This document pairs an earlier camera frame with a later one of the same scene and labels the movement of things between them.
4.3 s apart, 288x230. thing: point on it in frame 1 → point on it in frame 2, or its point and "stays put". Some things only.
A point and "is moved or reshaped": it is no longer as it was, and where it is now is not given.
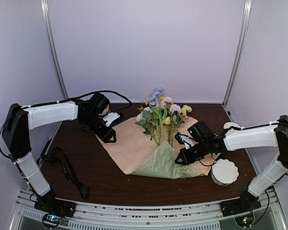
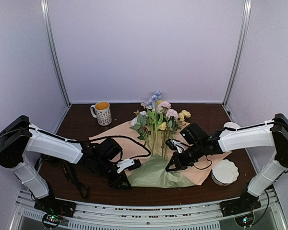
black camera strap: [57, 153] stays put
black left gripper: [105, 136] → [120, 179]
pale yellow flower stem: [184, 110] is moved or reshaped
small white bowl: [229, 124] stays put
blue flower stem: [158, 92] → [152, 102]
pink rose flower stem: [173, 109] is moved or reshaped
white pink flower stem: [146, 119] → [139, 123]
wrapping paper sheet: [135, 153] is moved or reshaped
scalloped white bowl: [224, 172] stays put
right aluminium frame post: [243, 35] stays put
